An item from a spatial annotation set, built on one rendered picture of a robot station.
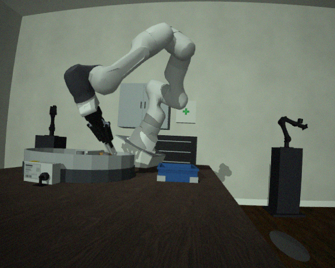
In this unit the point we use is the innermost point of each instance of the blue open crate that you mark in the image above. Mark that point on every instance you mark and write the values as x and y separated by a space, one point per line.
177 173

